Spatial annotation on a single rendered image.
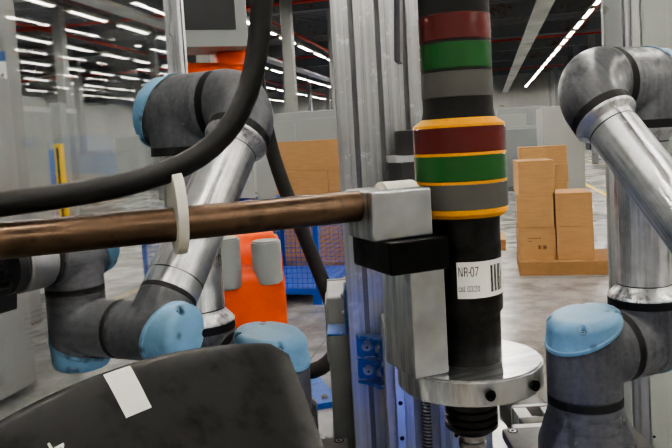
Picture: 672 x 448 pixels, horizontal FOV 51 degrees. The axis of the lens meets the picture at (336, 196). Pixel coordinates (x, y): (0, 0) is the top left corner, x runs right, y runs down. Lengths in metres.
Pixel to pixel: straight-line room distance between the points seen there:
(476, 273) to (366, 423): 1.01
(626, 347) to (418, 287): 0.89
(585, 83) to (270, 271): 3.30
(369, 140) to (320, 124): 9.76
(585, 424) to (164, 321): 0.66
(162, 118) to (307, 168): 7.35
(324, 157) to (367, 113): 7.15
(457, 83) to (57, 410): 0.28
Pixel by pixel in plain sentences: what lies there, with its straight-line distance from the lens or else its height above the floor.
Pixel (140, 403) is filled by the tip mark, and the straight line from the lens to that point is 0.45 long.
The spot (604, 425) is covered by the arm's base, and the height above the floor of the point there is 1.11.
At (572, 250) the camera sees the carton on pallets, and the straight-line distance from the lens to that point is 8.02.
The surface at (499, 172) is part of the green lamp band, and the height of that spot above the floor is 1.54.
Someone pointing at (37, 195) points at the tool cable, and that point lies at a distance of 0.28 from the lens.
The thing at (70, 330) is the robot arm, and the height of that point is 1.34.
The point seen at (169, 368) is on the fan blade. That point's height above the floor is 1.42.
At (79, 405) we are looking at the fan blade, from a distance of 0.44.
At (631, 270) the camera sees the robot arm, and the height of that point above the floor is 1.32.
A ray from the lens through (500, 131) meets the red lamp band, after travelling 0.33.
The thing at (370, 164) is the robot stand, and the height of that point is 1.52.
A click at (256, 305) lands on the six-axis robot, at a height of 0.61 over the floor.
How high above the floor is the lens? 1.56
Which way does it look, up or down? 4 degrees down
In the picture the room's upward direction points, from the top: 3 degrees counter-clockwise
